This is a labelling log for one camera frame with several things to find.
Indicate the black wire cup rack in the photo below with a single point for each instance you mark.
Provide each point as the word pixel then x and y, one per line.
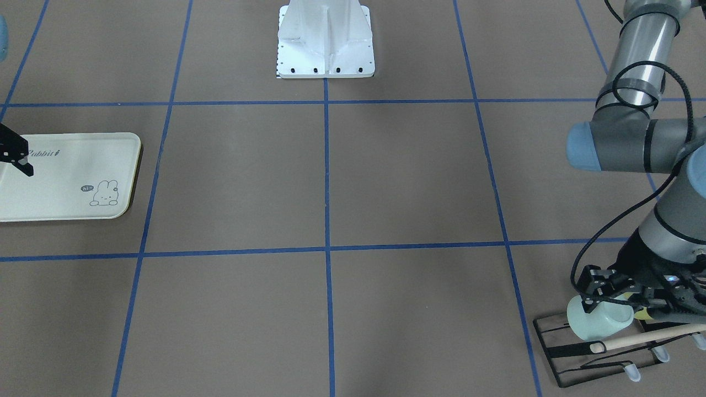
pixel 572 361

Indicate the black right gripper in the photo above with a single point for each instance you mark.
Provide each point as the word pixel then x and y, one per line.
pixel 12 149

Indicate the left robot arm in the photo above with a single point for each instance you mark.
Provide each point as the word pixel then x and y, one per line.
pixel 644 123

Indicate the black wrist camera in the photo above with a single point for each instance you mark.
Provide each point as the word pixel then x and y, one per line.
pixel 596 283

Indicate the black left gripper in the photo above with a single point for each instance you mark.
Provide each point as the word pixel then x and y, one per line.
pixel 632 262

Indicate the cream rabbit tray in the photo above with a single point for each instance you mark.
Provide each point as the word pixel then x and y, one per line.
pixel 76 176

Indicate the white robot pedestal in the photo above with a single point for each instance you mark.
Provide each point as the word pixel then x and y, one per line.
pixel 325 39

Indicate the green plastic cup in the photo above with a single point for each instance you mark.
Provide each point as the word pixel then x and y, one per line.
pixel 604 321

